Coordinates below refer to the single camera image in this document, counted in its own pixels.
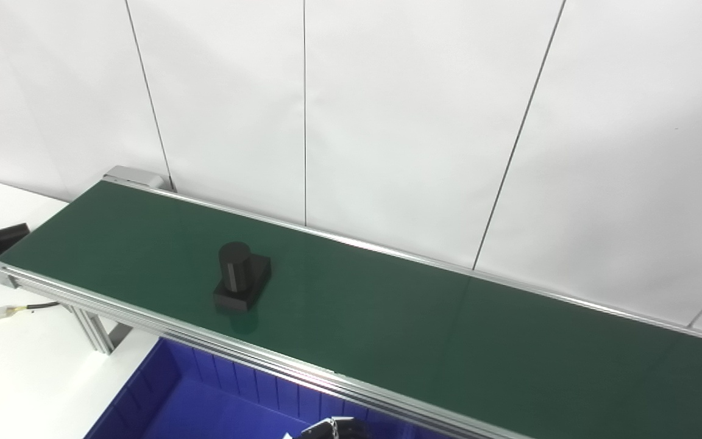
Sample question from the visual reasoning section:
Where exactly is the green conveyor belt aluminium frame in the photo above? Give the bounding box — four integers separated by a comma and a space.
0, 165, 702, 439

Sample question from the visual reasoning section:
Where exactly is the blue plastic bin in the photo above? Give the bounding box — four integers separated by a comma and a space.
83, 338, 449, 439

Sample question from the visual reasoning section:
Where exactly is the aluminium conveyor leg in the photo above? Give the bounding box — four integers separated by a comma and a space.
66, 304, 115, 355

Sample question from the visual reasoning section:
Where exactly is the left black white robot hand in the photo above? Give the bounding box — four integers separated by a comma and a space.
299, 416, 358, 439

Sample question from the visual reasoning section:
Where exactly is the black cylinder-on-base part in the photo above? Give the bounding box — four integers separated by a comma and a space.
0, 223, 30, 264
213, 241, 272, 313

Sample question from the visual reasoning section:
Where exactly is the black cable with yellow tape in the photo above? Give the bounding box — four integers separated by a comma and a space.
0, 301, 60, 330

